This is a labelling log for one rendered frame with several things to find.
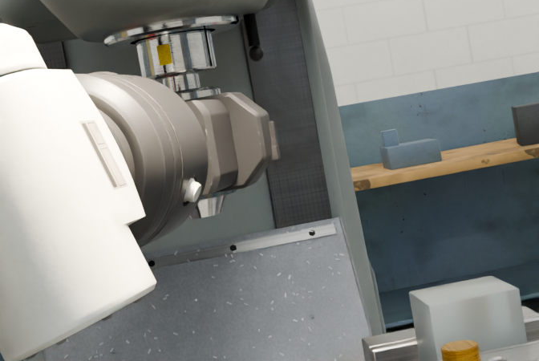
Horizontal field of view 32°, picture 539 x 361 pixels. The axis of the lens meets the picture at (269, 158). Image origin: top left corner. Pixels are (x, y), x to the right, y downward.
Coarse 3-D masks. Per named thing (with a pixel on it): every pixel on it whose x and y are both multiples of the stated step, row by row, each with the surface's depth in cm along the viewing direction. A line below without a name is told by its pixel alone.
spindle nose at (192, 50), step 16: (176, 32) 57; (192, 32) 57; (208, 32) 59; (144, 48) 58; (176, 48) 57; (192, 48) 57; (208, 48) 58; (144, 64) 58; (176, 64) 57; (192, 64) 57; (208, 64) 58
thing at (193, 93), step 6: (186, 90) 57; (192, 90) 57; (198, 90) 58; (204, 90) 58; (210, 90) 58; (216, 90) 59; (180, 96) 57; (186, 96) 57; (192, 96) 57; (198, 96) 57
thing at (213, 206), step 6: (210, 198) 58; (216, 198) 59; (222, 198) 59; (198, 204) 58; (204, 204) 58; (210, 204) 59; (216, 204) 59; (222, 204) 59; (198, 210) 59; (204, 210) 59; (210, 210) 59; (216, 210) 59; (192, 216) 59; (198, 216) 59; (204, 216) 59; (210, 216) 59
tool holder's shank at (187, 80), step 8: (184, 72) 58; (192, 72) 58; (200, 72) 60; (168, 80) 59; (176, 80) 58; (184, 80) 58; (192, 80) 59; (176, 88) 58; (184, 88) 58; (192, 88) 59
